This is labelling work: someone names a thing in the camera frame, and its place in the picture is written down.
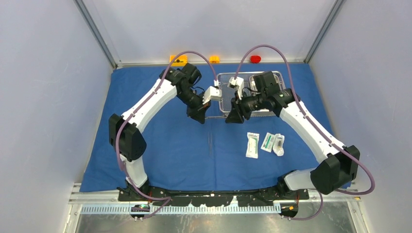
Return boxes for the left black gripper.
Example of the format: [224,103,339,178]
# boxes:
[177,87,211,124]

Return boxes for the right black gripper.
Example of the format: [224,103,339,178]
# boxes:
[225,90,266,124]

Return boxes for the metal mesh instrument basket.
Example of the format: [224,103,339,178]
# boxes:
[206,71,280,119]

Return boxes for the thin steel tweezers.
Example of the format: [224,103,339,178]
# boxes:
[208,132,213,157]

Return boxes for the blue surgical drape cloth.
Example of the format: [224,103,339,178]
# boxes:
[80,67,318,192]

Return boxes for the green white sterile packet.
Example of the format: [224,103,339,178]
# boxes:
[260,133,275,152]

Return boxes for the clear syringe packet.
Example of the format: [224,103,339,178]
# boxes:
[273,133,285,157]

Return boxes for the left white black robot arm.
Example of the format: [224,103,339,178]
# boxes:
[109,63,210,201]

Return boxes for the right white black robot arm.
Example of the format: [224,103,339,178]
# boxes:
[225,71,360,199]

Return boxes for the stainless steel inner tray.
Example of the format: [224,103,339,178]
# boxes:
[249,71,286,117]

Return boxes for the small yellow plastic block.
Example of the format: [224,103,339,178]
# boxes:
[209,56,220,64]

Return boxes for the large yellow plastic block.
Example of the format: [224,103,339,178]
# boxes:
[170,55,188,67]

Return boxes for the red plastic object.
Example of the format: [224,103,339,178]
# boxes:
[249,55,261,64]

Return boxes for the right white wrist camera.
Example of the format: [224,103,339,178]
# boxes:
[228,76,244,100]

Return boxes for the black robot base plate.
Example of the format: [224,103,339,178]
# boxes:
[117,184,309,207]

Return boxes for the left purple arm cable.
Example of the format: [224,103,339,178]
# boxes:
[115,51,219,220]

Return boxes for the aluminium frame rail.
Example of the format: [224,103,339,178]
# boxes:
[68,180,361,204]

